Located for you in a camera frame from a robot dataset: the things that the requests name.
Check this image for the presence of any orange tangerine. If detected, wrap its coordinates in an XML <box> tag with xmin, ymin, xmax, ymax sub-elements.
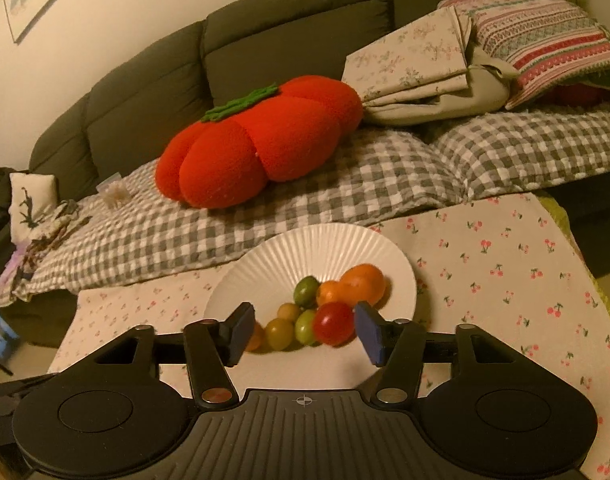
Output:
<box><xmin>316</xmin><ymin>280</ymin><xmax>349</xmax><ymax>307</ymax></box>
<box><xmin>245</xmin><ymin>322</ymin><xmax>265</xmax><ymax>352</ymax></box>
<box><xmin>340</xmin><ymin>263</ymin><xmax>386</xmax><ymax>307</ymax></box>

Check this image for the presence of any olive green fruit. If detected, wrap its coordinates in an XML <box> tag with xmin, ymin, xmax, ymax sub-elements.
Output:
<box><xmin>265</xmin><ymin>318</ymin><xmax>294</xmax><ymax>351</ymax></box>

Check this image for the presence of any red tomato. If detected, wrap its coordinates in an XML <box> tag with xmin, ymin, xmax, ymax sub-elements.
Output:
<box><xmin>312</xmin><ymin>302</ymin><xmax>355</xmax><ymax>347</ymax></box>

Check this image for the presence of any orange tangerine bottom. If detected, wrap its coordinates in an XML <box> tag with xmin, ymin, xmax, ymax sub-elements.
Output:
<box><xmin>340</xmin><ymin>263</ymin><xmax>386</xmax><ymax>307</ymax></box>

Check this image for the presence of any small yellow-green fruit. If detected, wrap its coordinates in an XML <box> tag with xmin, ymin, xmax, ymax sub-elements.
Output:
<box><xmin>277</xmin><ymin>302</ymin><xmax>302</xmax><ymax>324</ymax></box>

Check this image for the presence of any orange tangerine top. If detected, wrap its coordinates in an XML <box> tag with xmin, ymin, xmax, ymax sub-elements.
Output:
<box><xmin>316</xmin><ymin>280</ymin><xmax>349</xmax><ymax>307</ymax></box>

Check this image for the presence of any large green tomato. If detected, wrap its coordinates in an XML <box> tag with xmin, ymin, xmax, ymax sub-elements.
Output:
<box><xmin>294</xmin><ymin>309</ymin><xmax>318</xmax><ymax>346</ymax></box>

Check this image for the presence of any small green fruit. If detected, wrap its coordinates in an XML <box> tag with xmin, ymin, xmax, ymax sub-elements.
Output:
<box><xmin>293</xmin><ymin>275</ymin><xmax>320</xmax><ymax>309</ymax></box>

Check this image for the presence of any white ribbed plate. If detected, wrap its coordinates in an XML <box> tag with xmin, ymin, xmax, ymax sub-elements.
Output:
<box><xmin>159</xmin><ymin>222</ymin><xmax>419</xmax><ymax>392</ymax></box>

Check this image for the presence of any cherry print tablecloth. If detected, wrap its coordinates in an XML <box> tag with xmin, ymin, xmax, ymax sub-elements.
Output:
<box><xmin>51</xmin><ymin>194</ymin><xmax>610</xmax><ymax>479</ymax></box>

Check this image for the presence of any grey checkered blanket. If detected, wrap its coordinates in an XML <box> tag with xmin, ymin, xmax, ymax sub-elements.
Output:
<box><xmin>0</xmin><ymin>105</ymin><xmax>610</xmax><ymax>307</ymax></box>

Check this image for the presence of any clear cotton swab box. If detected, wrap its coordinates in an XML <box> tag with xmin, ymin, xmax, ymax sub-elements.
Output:
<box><xmin>96</xmin><ymin>172</ymin><xmax>131</xmax><ymax>209</ymax></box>

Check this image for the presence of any floral fabric at sofa edge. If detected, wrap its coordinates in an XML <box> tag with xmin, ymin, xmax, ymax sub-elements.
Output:
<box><xmin>0</xmin><ymin>200</ymin><xmax>91</xmax><ymax>308</ymax></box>

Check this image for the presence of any small white embroidered pillow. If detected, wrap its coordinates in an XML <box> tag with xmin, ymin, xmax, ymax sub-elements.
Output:
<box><xmin>9</xmin><ymin>172</ymin><xmax>58</xmax><ymax>246</ymax></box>

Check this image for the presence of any red pumpkin plush cushion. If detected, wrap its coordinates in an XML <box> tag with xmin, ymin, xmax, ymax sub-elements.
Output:
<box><xmin>155</xmin><ymin>75</ymin><xmax>362</xmax><ymax>209</ymax></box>

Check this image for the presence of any folded floral beige bedding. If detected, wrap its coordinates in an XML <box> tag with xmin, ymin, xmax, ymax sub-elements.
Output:
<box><xmin>343</xmin><ymin>6</ymin><xmax>518</xmax><ymax>127</ymax></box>

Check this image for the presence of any dark grey sofa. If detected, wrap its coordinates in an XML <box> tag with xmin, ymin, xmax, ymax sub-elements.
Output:
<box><xmin>0</xmin><ymin>0</ymin><xmax>561</xmax><ymax>201</ymax></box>

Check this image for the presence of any striped patterned pillow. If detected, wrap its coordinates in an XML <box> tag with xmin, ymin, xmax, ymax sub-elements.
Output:
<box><xmin>438</xmin><ymin>0</ymin><xmax>610</xmax><ymax>110</ymax></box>

